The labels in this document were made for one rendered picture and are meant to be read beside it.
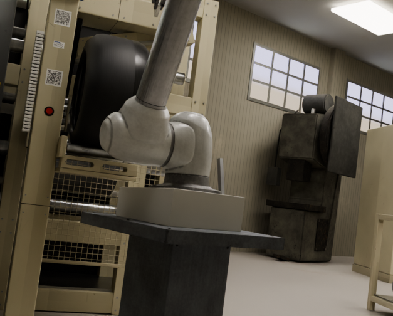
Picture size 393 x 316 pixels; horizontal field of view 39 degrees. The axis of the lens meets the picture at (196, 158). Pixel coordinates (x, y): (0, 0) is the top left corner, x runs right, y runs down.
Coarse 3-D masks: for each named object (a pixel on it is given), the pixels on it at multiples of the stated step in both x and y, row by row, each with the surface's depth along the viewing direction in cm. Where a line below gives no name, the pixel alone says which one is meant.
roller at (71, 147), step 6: (72, 144) 253; (66, 150) 252; (72, 150) 253; (78, 150) 253; (84, 150) 254; (90, 150) 255; (96, 150) 256; (102, 150) 257; (96, 156) 258; (102, 156) 258; (108, 156) 258
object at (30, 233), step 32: (64, 0) 260; (64, 32) 260; (64, 64) 260; (64, 96) 259; (32, 128) 254; (32, 160) 254; (32, 192) 253; (32, 224) 253; (32, 256) 253; (32, 288) 252
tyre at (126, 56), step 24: (96, 48) 252; (120, 48) 255; (144, 48) 263; (96, 72) 245; (120, 72) 248; (72, 96) 289; (96, 96) 244; (120, 96) 247; (72, 120) 284; (96, 120) 247; (96, 144) 257
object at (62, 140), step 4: (60, 136) 253; (64, 136) 248; (60, 140) 249; (64, 140) 248; (60, 144) 247; (64, 144) 248; (60, 148) 247; (64, 148) 247; (56, 152) 257; (60, 152) 247; (64, 152) 247; (56, 156) 255; (60, 156) 247; (64, 156) 247
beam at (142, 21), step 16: (96, 0) 292; (112, 0) 295; (128, 0) 298; (80, 16) 296; (96, 16) 293; (112, 16) 294; (128, 16) 298; (144, 16) 301; (160, 16) 304; (112, 32) 319; (128, 32) 314; (144, 32) 310
